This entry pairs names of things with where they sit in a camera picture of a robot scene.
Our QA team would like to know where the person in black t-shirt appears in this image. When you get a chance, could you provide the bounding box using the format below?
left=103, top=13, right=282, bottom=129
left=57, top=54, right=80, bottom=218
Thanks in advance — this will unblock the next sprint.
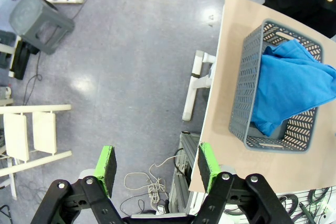
left=262, top=0, right=336, bottom=39

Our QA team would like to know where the bright blue garment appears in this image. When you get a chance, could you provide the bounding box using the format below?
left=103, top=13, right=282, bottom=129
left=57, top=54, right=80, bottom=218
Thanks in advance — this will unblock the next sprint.
left=250, top=38, right=336, bottom=137

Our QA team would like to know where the aluminium profile frame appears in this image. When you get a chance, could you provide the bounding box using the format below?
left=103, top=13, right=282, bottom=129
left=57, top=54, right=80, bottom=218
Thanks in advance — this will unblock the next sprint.
left=167, top=131, right=208, bottom=216

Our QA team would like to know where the white table leg foot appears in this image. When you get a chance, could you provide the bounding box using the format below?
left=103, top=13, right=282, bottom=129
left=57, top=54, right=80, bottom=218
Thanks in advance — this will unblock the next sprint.
left=182, top=50, right=217, bottom=122

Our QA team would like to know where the white cord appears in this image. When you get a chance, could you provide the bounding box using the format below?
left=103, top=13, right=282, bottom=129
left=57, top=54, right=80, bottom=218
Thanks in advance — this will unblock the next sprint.
left=123, top=154, right=185, bottom=205

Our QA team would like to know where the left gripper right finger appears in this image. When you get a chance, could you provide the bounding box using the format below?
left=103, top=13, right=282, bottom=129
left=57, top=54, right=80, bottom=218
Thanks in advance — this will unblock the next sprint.
left=194, top=142, right=293, bottom=224

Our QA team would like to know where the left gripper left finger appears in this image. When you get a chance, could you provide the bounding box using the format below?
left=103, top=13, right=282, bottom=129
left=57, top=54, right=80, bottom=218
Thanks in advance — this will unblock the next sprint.
left=30, top=145, right=124, bottom=224

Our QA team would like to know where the black green cable pile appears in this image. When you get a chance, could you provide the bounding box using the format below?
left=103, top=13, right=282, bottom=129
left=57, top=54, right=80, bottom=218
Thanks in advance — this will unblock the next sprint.
left=275, top=186, right=336, bottom=224

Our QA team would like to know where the white folding chair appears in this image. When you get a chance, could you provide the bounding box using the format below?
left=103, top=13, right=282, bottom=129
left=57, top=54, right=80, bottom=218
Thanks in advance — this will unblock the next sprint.
left=0, top=104, right=73, bottom=201

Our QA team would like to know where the grey plastic stool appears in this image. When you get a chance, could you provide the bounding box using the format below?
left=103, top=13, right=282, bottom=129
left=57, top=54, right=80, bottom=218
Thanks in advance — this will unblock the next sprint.
left=9, top=0, right=76, bottom=56

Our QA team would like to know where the black floor base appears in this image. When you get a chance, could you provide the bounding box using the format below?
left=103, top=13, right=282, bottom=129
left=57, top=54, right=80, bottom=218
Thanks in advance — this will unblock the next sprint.
left=9, top=39, right=40, bottom=81

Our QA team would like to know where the grey plastic lattice basket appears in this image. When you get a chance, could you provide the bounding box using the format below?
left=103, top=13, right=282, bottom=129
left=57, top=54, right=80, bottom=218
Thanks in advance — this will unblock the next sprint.
left=228, top=18, right=324, bottom=153

